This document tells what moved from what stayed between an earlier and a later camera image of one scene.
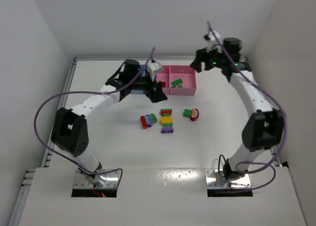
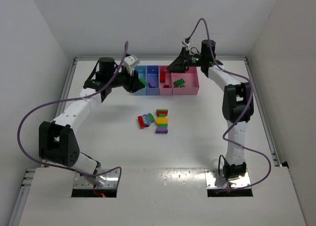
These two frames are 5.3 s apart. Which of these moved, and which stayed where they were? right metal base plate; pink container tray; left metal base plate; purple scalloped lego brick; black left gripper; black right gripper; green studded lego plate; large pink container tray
Moved: black left gripper; black right gripper; purple scalloped lego brick
Stayed: large pink container tray; left metal base plate; green studded lego plate; right metal base plate; pink container tray
